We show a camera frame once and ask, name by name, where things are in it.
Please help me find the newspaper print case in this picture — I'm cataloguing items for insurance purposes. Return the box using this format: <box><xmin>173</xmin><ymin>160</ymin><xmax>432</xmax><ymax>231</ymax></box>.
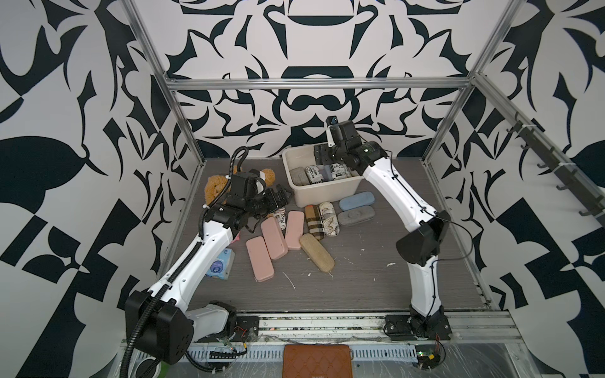
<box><xmin>273</xmin><ymin>207</ymin><xmax>287</xmax><ymax>231</ymax></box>
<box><xmin>331</xmin><ymin>163</ymin><xmax>352</xmax><ymax>180</ymax></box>

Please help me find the newspaper flag case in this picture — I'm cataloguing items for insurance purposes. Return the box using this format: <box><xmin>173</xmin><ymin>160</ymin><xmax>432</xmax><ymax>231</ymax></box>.
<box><xmin>304</xmin><ymin>165</ymin><xmax>325</xmax><ymax>184</ymax></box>

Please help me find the map print glasses case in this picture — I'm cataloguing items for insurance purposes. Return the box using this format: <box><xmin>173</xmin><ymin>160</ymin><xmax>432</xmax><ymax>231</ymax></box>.
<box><xmin>318</xmin><ymin>202</ymin><xmax>340</xmax><ymax>237</ymax></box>

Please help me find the blue glasses case back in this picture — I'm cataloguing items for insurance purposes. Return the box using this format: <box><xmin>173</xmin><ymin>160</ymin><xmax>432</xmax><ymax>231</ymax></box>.
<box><xmin>339</xmin><ymin>192</ymin><xmax>375</xmax><ymax>211</ymax></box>

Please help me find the blue glasses case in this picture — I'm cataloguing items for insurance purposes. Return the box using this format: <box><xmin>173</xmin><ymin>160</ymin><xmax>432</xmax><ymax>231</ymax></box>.
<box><xmin>320</xmin><ymin>165</ymin><xmax>332</xmax><ymax>182</ymax></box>
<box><xmin>339</xmin><ymin>192</ymin><xmax>375</xmax><ymax>211</ymax></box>

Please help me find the grey glasses case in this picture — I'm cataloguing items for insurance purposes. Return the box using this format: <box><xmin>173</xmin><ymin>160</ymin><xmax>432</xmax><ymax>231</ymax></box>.
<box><xmin>337</xmin><ymin>206</ymin><xmax>376</xmax><ymax>227</ymax></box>

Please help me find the tan woven glasses case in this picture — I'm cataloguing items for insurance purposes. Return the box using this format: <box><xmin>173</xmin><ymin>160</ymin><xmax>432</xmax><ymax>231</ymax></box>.
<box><xmin>299</xmin><ymin>234</ymin><xmax>336</xmax><ymax>272</ymax></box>

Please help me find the grey woven rectangular case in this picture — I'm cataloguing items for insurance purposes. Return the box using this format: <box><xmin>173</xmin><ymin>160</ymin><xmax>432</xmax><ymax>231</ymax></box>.
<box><xmin>289</xmin><ymin>167</ymin><xmax>310</xmax><ymax>187</ymax></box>

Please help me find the blue glasses case front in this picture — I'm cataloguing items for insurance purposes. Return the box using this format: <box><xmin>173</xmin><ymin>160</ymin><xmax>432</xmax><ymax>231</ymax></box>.
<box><xmin>320</xmin><ymin>165</ymin><xmax>332</xmax><ymax>182</ymax></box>

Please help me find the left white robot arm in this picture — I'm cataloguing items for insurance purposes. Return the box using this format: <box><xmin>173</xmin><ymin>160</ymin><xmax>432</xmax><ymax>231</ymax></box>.
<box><xmin>119</xmin><ymin>146</ymin><xmax>289</xmax><ymax>377</ymax></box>

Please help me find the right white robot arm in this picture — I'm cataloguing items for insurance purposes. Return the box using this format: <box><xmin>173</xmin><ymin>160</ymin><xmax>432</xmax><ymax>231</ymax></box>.
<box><xmin>314</xmin><ymin>116</ymin><xmax>453</xmax><ymax>341</ymax></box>

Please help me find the pink glasses case right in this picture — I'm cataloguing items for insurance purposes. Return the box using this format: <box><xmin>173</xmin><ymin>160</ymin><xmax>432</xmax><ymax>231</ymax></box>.
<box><xmin>285</xmin><ymin>211</ymin><xmax>306</xmax><ymax>250</ymax></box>

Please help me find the pink glasses case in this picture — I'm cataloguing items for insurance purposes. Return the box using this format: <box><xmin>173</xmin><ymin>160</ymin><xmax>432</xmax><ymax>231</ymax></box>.
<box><xmin>246</xmin><ymin>236</ymin><xmax>275</xmax><ymax>282</ymax></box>
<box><xmin>261</xmin><ymin>217</ymin><xmax>288</xmax><ymax>260</ymax></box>
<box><xmin>285</xmin><ymin>211</ymin><xmax>306</xmax><ymax>250</ymax></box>

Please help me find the plaid brown glasses case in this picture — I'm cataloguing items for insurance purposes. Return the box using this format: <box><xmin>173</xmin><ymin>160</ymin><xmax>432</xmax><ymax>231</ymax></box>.
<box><xmin>304</xmin><ymin>205</ymin><xmax>326</xmax><ymax>240</ymax></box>

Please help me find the beige plastic storage box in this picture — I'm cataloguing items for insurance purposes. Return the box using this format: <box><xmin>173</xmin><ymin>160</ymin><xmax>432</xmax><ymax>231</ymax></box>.
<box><xmin>281</xmin><ymin>143</ymin><xmax>363</xmax><ymax>208</ymax></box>

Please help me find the pink glasses case middle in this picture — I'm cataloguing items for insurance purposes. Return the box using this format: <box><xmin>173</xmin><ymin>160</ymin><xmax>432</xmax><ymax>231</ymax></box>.
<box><xmin>261</xmin><ymin>217</ymin><xmax>288</xmax><ymax>260</ymax></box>

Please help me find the pink glasses case front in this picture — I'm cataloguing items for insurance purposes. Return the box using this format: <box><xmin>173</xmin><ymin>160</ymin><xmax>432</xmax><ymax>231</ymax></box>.
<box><xmin>246</xmin><ymin>236</ymin><xmax>275</xmax><ymax>282</ymax></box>

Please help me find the orange plush teddy bear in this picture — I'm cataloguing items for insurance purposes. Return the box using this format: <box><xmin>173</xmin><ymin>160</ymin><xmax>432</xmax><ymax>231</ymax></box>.
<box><xmin>204</xmin><ymin>169</ymin><xmax>276</xmax><ymax>205</ymax></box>

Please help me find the blue tissue pack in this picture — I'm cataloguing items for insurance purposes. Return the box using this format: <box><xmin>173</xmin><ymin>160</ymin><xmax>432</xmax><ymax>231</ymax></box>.
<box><xmin>206</xmin><ymin>248</ymin><xmax>235</xmax><ymax>280</ymax></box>

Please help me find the brown quilted leather wallet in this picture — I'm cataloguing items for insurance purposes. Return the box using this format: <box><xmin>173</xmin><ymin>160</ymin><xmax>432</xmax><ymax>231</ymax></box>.
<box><xmin>282</xmin><ymin>344</ymin><xmax>353</xmax><ymax>378</ymax></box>

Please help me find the green circuit board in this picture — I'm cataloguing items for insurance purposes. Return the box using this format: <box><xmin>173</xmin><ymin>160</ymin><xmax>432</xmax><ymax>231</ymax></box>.
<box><xmin>414</xmin><ymin>343</ymin><xmax>447</xmax><ymax>371</ymax></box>

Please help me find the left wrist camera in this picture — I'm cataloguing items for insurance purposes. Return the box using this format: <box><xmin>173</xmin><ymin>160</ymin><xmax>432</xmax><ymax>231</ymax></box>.
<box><xmin>251</xmin><ymin>172</ymin><xmax>267</xmax><ymax>195</ymax></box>

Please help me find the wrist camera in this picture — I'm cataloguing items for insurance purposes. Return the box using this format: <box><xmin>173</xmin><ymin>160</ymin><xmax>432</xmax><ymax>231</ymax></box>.
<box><xmin>326</xmin><ymin>116</ymin><xmax>339</xmax><ymax>147</ymax></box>
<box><xmin>251</xmin><ymin>172</ymin><xmax>267</xmax><ymax>195</ymax></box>

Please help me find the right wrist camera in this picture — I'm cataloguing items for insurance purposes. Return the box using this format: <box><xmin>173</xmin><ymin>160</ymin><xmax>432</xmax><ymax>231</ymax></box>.
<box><xmin>326</xmin><ymin>116</ymin><xmax>339</xmax><ymax>147</ymax></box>

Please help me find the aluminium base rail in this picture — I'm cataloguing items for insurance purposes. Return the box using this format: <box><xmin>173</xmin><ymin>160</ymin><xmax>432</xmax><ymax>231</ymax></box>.
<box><xmin>120</xmin><ymin>310</ymin><xmax>526</xmax><ymax>346</ymax></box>

